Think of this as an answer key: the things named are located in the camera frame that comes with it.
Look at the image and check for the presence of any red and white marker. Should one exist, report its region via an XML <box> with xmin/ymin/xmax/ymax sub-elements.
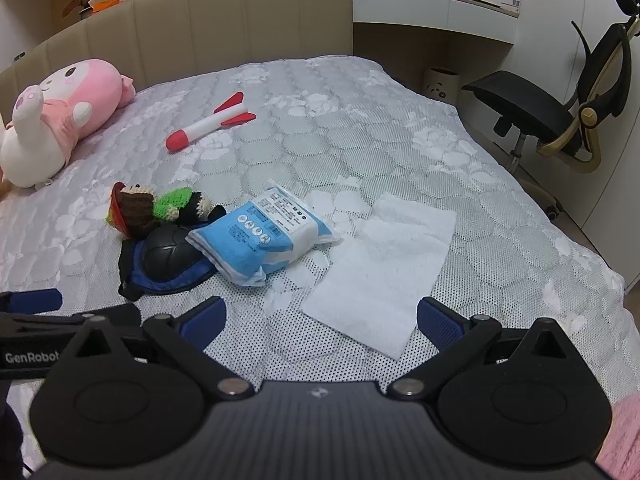
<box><xmin>165</xmin><ymin>91</ymin><xmax>257</xmax><ymax>153</ymax></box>

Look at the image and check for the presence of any white cloth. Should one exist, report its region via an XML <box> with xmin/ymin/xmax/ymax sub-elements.
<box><xmin>300</xmin><ymin>194</ymin><xmax>457</xmax><ymax>361</ymax></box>

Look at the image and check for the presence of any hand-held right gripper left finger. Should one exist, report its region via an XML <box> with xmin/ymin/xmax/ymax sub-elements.
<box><xmin>60</xmin><ymin>296</ymin><xmax>254</xmax><ymax>402</ymax></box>

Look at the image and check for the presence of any black office chair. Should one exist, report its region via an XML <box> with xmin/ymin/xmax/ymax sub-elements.
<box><xmin>461</xmin><ymin>0</ymin><xmax>640</xmax><ymax>221</ymax></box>

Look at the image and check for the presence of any cream bin with panda face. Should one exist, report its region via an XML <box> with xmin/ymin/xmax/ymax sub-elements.
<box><xmin>424</xmin><ymin>66</ymin><xmax>461</xmax><ymax>106</ymax></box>

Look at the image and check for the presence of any blue and white wipes pack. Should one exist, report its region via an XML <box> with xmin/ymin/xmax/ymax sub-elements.
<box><xmin>186</xmin><ymin>179</ymin><xmax>335</xmax><ymax>288</ymax></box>

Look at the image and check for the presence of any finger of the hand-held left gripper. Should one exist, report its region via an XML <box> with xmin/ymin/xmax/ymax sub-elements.
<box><xmin>0</xmin><ymin>288</ymin><xmax>64</xmax><ymax>315</ymax></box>
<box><xmin>0</xmin><ymin>303</ymin><xmax>144</xmax><ymax>336</ymax></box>

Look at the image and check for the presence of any white desk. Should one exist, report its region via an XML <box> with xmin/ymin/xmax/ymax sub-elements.
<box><xmin>351</xmin><ymin>0</ymin><xmax>518</xmax><ymax>46</ymax></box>

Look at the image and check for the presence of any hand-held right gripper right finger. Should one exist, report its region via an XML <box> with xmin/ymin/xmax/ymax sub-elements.
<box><xmin>387</xmin><ymin>296</ymin><xmax>583</xmax><ymax>402</ymax></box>

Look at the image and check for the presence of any pink fuzzy garment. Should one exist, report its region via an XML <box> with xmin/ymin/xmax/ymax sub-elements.
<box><xmin>597</xmin><ymin>395</ymin><xmax>640</xmax><ymax>476</ymax></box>

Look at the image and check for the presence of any red and yellow snack packet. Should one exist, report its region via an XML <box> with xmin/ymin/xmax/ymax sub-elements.
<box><xmin>104</xmin><ymin>181</ymin><xmax>227</xmax><ymax>240</ymax></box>

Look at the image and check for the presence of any pink plush toy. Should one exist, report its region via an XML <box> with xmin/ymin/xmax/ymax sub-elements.
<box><xmin>0</xmin><ymin>58</ymin><xmax>137</xmax><ymax>190</ymax></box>

